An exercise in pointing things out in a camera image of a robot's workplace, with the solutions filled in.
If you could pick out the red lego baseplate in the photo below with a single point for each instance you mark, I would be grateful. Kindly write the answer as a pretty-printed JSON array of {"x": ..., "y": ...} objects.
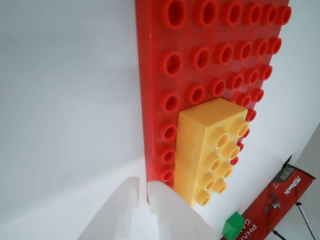
[{"x": 155, "y": 75}]

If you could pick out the green lego brick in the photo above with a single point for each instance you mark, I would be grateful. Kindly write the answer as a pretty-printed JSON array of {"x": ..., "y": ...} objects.
[{"x": 232, "y": 225}]

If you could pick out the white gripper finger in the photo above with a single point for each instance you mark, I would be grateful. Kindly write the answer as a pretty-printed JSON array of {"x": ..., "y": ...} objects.
[
  {"x": 175, "y": 217},
  {"x": 117, "y": 207}
]

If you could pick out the silver metal pole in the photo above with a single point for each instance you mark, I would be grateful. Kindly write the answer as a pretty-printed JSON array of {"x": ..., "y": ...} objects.
[{"x": 306, "y": 220}]

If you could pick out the yellow lego brick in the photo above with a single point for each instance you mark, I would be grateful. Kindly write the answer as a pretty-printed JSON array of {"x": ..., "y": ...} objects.
[{"x": 190, "y": 150}]

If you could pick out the red ASRock cardboard box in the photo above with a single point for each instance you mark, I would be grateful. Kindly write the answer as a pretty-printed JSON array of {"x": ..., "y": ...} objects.
[{"x": 282, "y": 197}]

